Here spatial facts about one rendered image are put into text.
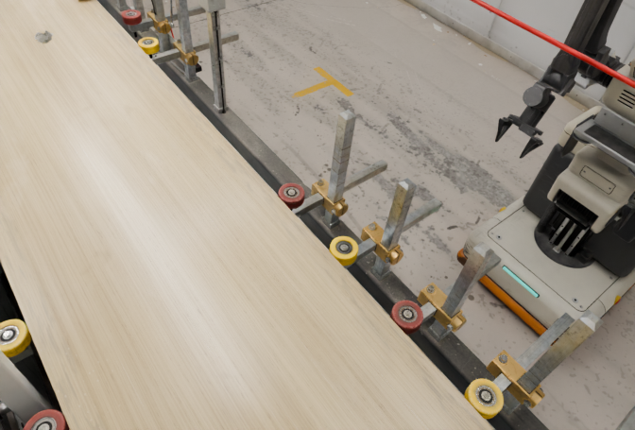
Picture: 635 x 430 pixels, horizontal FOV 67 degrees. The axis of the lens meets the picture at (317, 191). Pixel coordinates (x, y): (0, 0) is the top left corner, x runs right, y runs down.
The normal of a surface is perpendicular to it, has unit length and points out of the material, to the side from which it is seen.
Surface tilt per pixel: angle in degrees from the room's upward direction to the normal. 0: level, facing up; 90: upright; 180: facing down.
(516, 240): 0
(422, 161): 0
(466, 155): 0
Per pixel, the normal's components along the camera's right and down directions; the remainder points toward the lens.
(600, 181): -0.79, 0.50
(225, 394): 0.07, -0.68
